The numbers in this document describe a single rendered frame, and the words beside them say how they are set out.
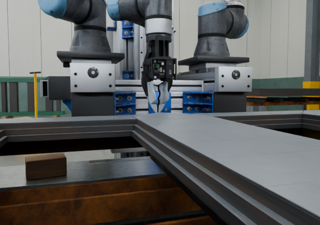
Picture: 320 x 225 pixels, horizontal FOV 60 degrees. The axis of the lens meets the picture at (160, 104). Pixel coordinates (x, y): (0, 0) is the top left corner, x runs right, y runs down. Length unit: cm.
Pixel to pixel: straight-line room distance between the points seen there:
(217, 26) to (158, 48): 46
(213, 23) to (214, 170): 95
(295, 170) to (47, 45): 1032
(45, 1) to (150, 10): 35
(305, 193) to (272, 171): 5
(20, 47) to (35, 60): 62
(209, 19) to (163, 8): 43
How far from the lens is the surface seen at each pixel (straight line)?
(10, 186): 79
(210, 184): 26
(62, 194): 60
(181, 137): 39
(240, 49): 1223
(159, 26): 76
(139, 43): 116
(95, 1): 106
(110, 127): 59
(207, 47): 115
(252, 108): 592
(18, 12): 1080
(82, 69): 88
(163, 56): 74
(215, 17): 118
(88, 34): 104
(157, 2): 78
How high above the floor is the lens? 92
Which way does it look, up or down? 3 degrees down
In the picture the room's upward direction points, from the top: straight up
